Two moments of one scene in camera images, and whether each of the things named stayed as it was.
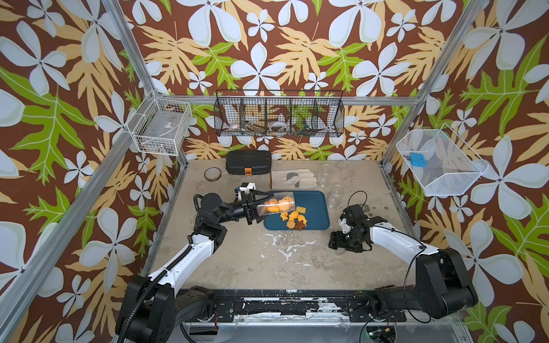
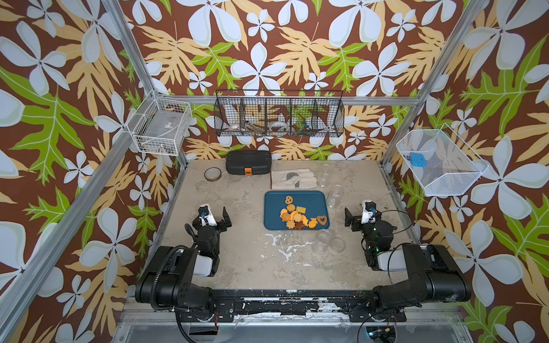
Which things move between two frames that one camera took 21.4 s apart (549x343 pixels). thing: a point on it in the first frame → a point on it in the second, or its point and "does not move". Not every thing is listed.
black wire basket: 279,113 does not move
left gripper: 247,209 → 221,226
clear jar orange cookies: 280,202 → 322,240
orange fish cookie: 294,215 does not move
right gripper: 335,239 → 348,218
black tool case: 248,162 does not move
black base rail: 292,306 does not move
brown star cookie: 300,225 does not move
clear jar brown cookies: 324,176 does not move
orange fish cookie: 301,217 → 313,223
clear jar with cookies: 335,196 does not move
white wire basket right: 441,161 does not move
